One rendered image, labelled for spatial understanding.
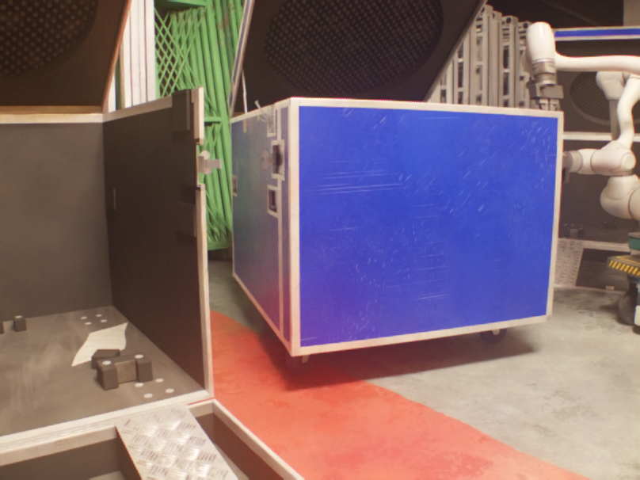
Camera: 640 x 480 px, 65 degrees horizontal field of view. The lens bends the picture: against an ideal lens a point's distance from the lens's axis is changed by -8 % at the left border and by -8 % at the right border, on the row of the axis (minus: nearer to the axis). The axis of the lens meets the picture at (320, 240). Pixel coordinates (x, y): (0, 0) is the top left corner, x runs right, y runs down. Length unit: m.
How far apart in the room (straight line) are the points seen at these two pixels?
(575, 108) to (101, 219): 3.90
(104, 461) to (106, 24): 1.41
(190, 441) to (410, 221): 0.97
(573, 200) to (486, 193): 3.28
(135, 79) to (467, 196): 2.17
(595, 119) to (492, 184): 3.22
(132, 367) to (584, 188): 4.31
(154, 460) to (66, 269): 1.18
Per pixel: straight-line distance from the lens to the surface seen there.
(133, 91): 3.38
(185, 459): 1.29
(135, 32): 3.46
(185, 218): 1.44
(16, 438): 1.40
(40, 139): 2.24
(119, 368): 1.58
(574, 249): 4.05
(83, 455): 1.43
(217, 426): 1.50
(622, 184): 2.88
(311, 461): 1.52
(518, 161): 2.01
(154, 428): 1.37
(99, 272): 2.32
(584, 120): 5.07
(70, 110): 2.27
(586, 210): 5.18
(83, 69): 2.18
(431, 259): 1.86
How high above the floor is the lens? 0.81
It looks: 10 degrees down
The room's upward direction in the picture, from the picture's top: straight up
